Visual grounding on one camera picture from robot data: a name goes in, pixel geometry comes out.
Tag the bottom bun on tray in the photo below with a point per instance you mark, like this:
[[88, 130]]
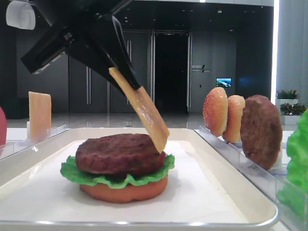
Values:
[[126, 195]]

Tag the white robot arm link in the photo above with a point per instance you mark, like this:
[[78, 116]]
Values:
[[21, 15]]

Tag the long clear rail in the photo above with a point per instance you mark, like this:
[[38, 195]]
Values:
[[18, 139], [268, 182]]

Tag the brown meat patty upright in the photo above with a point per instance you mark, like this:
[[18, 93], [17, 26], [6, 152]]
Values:
[[261, 131]]

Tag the potted plants in planter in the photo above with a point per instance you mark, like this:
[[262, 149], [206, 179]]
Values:
[[285, 102]]

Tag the green lettuce leaf upright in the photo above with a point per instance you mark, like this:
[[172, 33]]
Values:
[[294, 163]]

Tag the lettuce on burger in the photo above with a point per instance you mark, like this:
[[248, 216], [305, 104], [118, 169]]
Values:
[[70, 171]]

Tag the long clear left rail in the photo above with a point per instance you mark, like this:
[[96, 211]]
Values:
[[18, 139]]

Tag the orange cheese slice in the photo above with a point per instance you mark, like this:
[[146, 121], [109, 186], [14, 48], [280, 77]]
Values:
[[146, 110]]

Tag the small wall screen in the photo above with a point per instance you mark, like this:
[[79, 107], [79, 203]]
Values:
[[224, 82]]

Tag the sesame bun top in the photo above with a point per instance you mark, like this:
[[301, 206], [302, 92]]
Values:
[[215, 111]]

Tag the long clear right rail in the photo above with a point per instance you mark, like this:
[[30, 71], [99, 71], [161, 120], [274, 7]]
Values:
[[268, 182]]

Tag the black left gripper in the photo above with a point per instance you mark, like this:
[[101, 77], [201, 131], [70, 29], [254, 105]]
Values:
[[86, 30]]

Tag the plain bun slice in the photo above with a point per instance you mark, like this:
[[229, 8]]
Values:
[[236, 105]]

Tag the upright cheese slice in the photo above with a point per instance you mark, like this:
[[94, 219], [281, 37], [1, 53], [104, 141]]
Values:
[[39, 115]]

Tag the white metal tray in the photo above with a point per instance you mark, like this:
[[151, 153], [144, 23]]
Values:
[[204, 192]]

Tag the red tomato slice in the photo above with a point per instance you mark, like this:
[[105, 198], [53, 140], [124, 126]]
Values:
[[3, 127]]

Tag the meat patty on burger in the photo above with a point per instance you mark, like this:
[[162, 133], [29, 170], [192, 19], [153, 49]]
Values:
[[119, 155]]

